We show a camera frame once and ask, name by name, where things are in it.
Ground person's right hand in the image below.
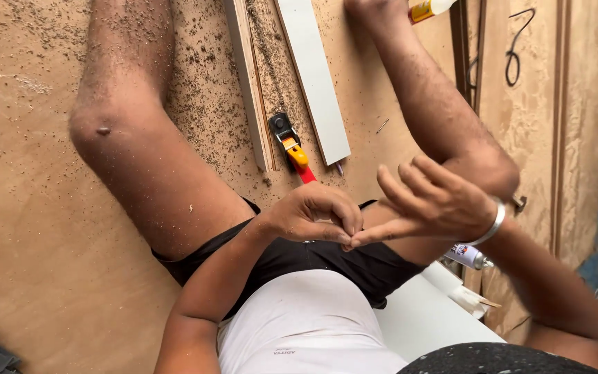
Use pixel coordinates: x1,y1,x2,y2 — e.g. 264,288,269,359
350,154,500,249

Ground person's left hand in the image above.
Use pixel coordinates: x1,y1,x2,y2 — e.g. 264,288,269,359
265,182,365,247

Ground silver bangle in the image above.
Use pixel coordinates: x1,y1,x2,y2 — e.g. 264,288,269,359
464,197,507,247

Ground white spray can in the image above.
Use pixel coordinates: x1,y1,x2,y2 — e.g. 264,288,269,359
443,243,495,271

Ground black shorts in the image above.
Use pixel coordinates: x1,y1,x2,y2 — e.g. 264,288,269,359
151,197,427,320

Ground black yellow hand tool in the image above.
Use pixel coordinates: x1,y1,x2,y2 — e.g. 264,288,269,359
268,112,318,185

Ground person's right leg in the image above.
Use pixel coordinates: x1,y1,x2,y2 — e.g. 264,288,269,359
343,0,521,267

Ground person's leg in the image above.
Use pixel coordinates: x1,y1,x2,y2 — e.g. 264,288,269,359
343,0,521,267
68,0,258,260

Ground white shirt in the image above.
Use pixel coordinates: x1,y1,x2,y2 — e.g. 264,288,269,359
217,268,410,374

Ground plywood sheet with black scribble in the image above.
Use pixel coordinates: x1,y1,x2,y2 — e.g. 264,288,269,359
473,0,564,341

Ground large white board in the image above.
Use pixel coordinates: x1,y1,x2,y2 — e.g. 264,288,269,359
374,260,507,364

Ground white laminate strip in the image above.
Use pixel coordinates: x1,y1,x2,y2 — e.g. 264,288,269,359
273,0,352,167

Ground narrow wooden strip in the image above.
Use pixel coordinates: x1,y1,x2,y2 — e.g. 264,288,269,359
223,0,277,173

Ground black speckled cloth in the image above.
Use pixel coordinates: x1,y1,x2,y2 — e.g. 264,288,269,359
397,342,598,374

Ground plain plywood sheet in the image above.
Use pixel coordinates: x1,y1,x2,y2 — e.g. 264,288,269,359
559,0,598,271

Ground person's left leg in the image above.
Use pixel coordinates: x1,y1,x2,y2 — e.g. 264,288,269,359
68,0,258,260

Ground white yellow glue bottle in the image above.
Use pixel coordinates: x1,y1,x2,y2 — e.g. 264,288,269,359
408,0,459,26

